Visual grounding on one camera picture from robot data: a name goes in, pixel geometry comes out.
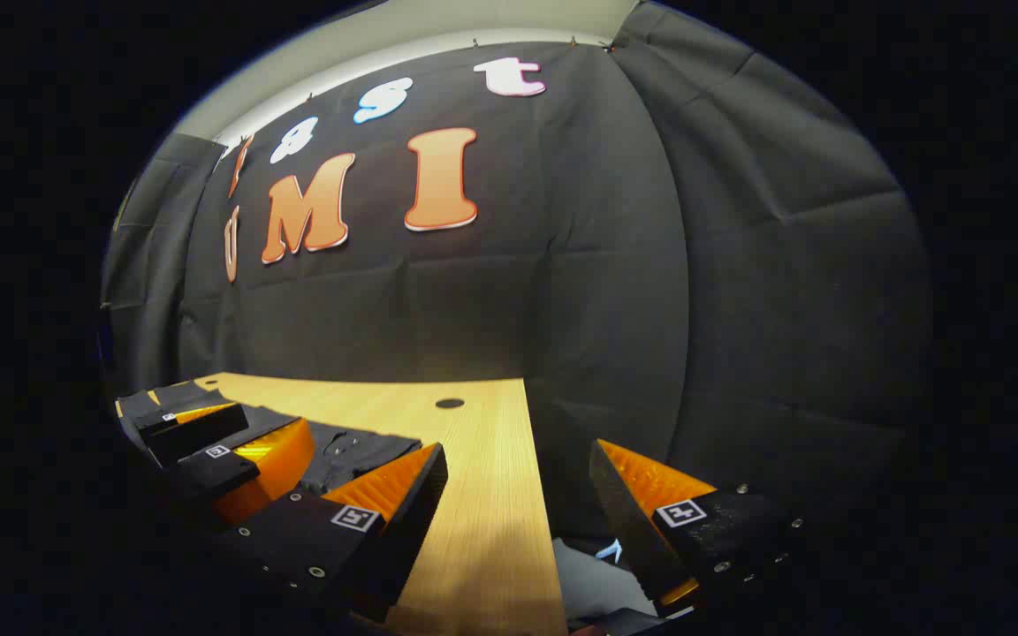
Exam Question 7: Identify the black backdrop cloth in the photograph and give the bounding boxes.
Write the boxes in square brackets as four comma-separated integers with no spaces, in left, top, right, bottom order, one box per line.
[101,0,931,549]

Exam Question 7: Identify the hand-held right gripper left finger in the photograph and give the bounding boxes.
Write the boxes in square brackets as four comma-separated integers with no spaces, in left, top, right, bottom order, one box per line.
[213,442,450,624]

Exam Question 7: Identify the dark grey jeans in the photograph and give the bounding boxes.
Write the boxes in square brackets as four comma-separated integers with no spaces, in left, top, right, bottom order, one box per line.
[117,380,422,497]

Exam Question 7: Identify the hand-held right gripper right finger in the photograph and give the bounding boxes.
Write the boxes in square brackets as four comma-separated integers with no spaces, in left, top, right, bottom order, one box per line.
[589,439,824,619]

